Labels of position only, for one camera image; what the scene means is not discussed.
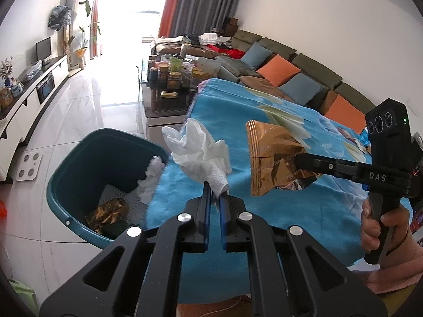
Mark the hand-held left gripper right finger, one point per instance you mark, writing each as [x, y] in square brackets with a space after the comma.
[223, 221]

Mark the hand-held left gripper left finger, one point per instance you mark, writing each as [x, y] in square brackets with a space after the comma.
[207, 211]

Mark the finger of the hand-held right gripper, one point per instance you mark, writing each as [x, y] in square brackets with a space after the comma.
[324, 165]

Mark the golden snack wrapper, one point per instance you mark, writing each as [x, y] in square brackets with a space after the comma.
[105, 214]
[267, 158]

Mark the white tissue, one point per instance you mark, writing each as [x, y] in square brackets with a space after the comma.
[150, 178]
[198, 152]

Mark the teal plastic bin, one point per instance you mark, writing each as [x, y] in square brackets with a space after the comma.
[92, 158]

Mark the person's right hand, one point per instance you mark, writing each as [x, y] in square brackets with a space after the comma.
[368, 231]

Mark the grey-blue cushion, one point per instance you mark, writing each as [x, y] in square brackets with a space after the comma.
[302, 87]

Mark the white foam fruit net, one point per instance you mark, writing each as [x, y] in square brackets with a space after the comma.
[115, 193]

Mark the olive green sofa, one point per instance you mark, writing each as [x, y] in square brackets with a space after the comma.
[317, 69]

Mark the blue printed blanket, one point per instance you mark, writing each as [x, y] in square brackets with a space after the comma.
[231, 112]

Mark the large orange cushion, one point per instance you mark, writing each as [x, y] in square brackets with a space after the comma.
[279, 71]

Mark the black glass coffee table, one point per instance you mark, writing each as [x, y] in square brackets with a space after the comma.
[155, 105]

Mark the light blue cushion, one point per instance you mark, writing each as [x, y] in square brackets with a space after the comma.
[259, 56]

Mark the group of glass jars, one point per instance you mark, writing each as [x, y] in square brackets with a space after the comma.
[173, 79]

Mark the brown cardboard boxes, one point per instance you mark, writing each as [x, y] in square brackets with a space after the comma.
[229, 26]

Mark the pile of clothes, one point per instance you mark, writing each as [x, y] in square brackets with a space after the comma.
[208, 38]

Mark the white bathroom scale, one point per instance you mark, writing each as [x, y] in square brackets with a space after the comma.
[29, 166]

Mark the grey curtain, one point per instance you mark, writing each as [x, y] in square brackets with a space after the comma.
[205, 3]

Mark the potted green plant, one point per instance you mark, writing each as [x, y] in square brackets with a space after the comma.
[79, 56]

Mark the orange plastic bag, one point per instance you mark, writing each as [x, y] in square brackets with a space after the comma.
[2, 209]

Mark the green plastic stool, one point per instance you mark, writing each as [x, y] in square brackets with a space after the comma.
[19, 295]

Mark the wide orange curtain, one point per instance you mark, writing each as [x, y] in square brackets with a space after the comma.
[172, 6]

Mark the white TV cabinet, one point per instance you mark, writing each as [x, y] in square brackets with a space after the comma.
[19, 105]

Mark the narrow orange curtain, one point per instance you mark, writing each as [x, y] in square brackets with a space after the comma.
[95, 23]

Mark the clear plastic bag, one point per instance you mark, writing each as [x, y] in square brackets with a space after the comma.
[33, 71]

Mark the blue and white ceramic pot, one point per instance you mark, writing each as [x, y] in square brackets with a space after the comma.
[16, 86]

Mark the black monitor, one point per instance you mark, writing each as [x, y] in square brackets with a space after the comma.
[43, 49]

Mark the covered standing fan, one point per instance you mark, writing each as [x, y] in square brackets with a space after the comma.
[59, 15]

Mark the flower arrangement in vase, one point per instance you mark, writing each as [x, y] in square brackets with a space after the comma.
[6, 67]

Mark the picture frame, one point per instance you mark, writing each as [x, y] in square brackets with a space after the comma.
[6, 97]

